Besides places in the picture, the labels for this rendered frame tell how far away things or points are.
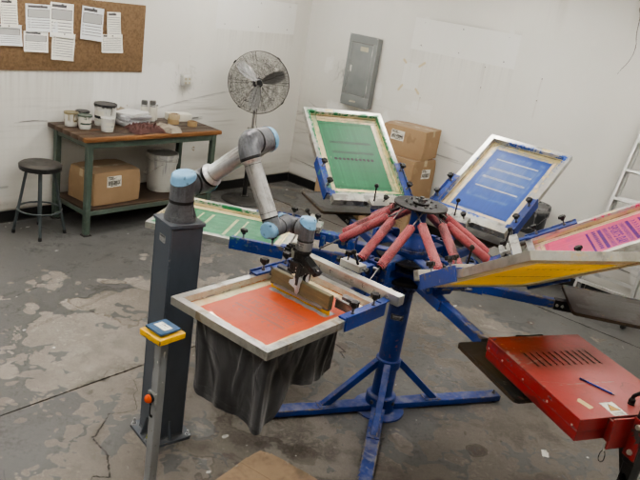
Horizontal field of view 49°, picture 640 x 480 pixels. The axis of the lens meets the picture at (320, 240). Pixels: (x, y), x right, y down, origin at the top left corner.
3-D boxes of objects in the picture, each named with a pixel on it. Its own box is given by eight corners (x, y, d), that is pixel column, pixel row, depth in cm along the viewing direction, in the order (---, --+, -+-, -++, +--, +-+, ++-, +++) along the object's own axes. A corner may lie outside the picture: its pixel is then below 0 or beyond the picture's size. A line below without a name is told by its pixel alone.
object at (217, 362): (256, 438, 295) (269, 348, 280) (187, 390, 320) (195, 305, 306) (261, 435, 297) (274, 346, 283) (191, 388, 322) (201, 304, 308)
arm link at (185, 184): (163, 197, 328) (165, 170, 323) (182, 192, 339) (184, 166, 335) (183, 204, 323) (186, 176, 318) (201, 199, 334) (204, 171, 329)
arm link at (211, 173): (177, 178, 337) (256, 123, 307) (197, 173, 349) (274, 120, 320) (188, 200, 336) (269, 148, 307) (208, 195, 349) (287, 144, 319)
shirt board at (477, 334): (591, 410, 289) (597, 393, 286) (510, 418, 274) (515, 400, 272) (436, 277, 405) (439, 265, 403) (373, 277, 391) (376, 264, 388)
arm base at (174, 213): (157, 214, 334) (159, 194, 331) (186, 212, 344) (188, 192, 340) (172, 225, 323) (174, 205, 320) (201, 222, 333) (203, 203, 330)
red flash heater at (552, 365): (680, 441, 252) (691, 412, 248) (578, 452, 235) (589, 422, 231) (570, 355, 305) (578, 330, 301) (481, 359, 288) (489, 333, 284)
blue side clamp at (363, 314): (345, 332, 306) (347, 317, 304) (335, 328, 309) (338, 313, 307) (384, 315, 329) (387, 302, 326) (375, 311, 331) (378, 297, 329)
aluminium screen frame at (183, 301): (266, 361, 270) (267, 352, 269) (170, 304, 303) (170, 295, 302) (383, 311, 329) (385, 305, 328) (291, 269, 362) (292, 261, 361)
